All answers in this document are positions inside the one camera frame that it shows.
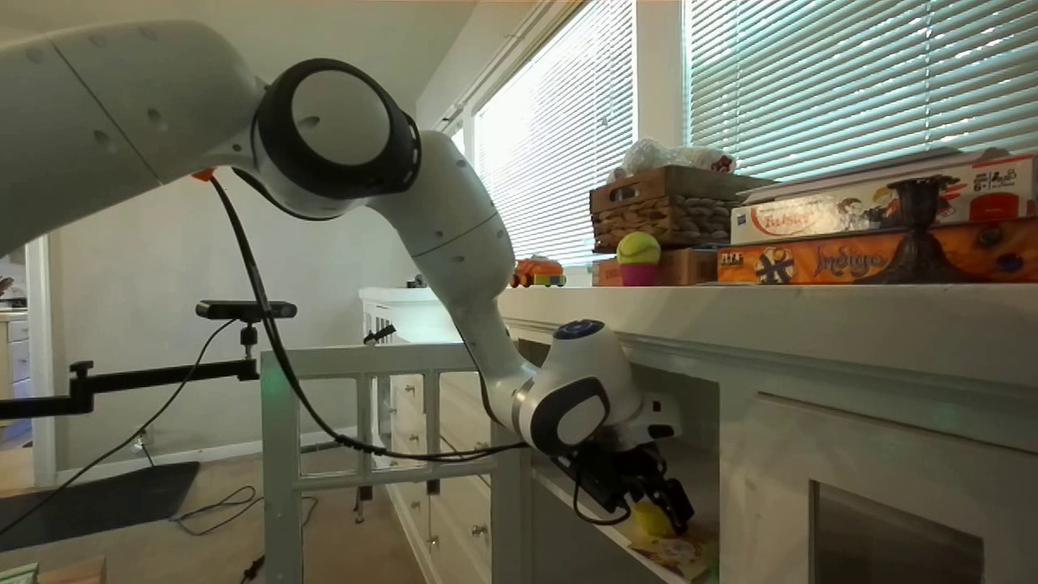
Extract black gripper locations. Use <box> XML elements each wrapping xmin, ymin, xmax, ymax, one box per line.
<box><xmin>565</xmin><ymin>444</ymin><xmax>695</xmax><ymax>537</ymax></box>

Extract yellow plastic bowl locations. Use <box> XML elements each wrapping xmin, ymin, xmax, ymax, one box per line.
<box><xmin>628</xmin><ymin>500</ymin><xmax>673</xmax><ymax>545</ymax></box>

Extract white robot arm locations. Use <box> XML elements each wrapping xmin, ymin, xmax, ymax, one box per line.
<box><xmin>0</xmin><ymin>20</ymin><xmax>690</xmax><ymax>529</ymax></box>

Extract white cabinet door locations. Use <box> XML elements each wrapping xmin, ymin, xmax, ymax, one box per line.
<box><xmin>258</xmin><ymin>346</ymin><xmax>514</xmax><ymax>584</ymax></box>

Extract white cabinet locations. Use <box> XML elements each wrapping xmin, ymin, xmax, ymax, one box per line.
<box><xmin>355</xmin><ymin>282</ymin><xmax>1038</xmax><ymax>584</ymax></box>

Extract clown picture card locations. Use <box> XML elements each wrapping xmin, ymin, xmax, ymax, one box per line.
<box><xmin>628</xmin><ymin>533</ymin><xmax>717</xmax><ymax>584</ymax></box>

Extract red flat box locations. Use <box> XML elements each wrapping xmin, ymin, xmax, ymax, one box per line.
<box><xmin>592</xmin><ymin>249</ymin><xmax>717</xmax><ymax>287</ymax></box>

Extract green pink ball toy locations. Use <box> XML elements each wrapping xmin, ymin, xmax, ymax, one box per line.
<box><xmin>617</xmin><ymin>232</ymin><xmax>661</xmax><ymax>287</ymax></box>

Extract orange toy car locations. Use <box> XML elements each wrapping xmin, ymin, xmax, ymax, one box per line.
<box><xmin>508</xmin><ymin>257</ymin><xmax>565</xmax><ymax>290</ymax></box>

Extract wicker basket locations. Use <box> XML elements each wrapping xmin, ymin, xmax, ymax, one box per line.
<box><xmin>591</xmin><ymin>165</ymin><xmax>759</xmax><ymax>254</ymax></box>

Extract orange board game box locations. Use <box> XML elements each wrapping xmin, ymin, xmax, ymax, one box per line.
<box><xmin>717</xmin><ymin>218</ymin><xmax>1038</xmax><ymax>287</ymax></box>

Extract window blinds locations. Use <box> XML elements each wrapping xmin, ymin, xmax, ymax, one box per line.
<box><xmin>682</xmin><ymin>0</ymin><xmax>1038</xmax><ymax>182</ymax></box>

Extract white board game box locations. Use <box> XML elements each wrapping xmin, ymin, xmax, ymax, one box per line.
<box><xmin>728</xmin><ymin>156</ymin><xmax>1038</xmax><ymax>244</ymax></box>

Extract black floor mat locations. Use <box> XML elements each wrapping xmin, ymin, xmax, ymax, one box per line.
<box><xmin>0</xmin><ymin>462</ymin><xmax>197</xmax><ymax>552</ymax></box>

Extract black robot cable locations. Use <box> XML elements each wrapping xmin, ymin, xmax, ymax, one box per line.
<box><xmin>204</xmin><ymin>170</ymin><xmax>643</xmax><ymax>533</ymax></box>

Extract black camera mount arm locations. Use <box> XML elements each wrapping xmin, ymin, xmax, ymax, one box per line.
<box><xmin>0</xmin><ymin>324</ymin><xmax>258</xmax><ymax>423</ymax></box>

